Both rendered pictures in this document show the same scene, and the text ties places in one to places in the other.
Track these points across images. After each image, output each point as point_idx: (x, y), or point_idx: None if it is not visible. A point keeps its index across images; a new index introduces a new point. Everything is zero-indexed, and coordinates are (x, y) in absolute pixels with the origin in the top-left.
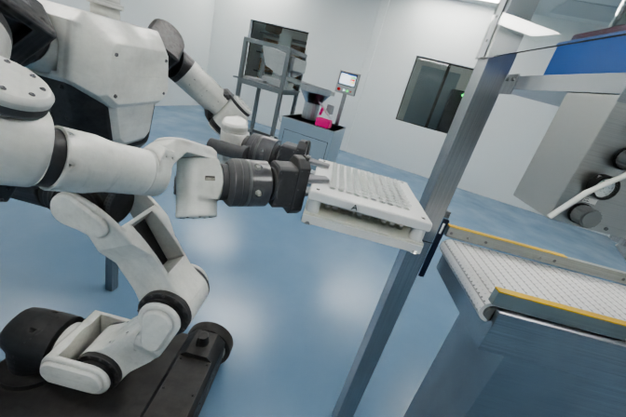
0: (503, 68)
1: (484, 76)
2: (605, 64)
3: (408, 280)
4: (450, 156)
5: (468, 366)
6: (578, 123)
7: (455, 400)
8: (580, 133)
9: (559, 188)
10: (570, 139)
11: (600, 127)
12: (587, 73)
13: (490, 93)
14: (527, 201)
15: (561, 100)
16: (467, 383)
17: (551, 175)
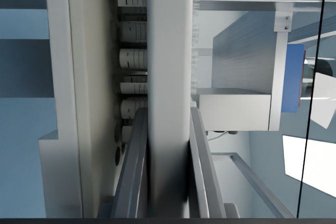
0: (301, 9)
1: (300, 3)
2: (282, 96)
3: (41, 6)
4: (211, 2)
5: (51, 77)
6: (253, 116)
7: (22, 84)
8: (247, 121)
9: (216, 127)
10: (243, 116)
11: (251, 130)
12: (281, 103)
13: (278, 8)
14: (200, 111)
15: (257, 46)
16: (42, 85)
17: (221, 117)
